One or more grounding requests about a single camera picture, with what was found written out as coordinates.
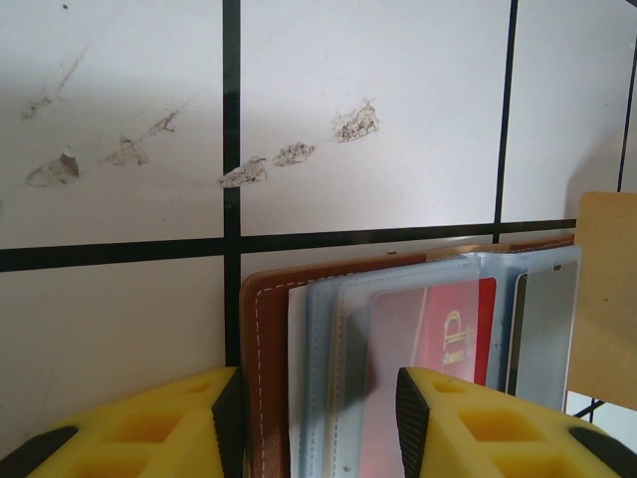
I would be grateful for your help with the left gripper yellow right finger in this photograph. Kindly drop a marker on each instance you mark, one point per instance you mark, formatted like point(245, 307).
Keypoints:
point(497, 438)

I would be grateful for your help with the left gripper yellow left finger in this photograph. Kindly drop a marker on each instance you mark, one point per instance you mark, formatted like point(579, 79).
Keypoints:
point(124, 438)

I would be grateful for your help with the red VIP credit card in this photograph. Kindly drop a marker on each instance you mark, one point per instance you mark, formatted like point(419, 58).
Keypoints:
point(448, 328)

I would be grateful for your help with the brown leather card holder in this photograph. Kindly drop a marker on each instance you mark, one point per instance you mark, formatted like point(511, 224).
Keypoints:
point(271, 373)

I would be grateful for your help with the gold credit card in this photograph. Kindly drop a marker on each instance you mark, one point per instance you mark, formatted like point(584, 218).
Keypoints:
point(607, 299)

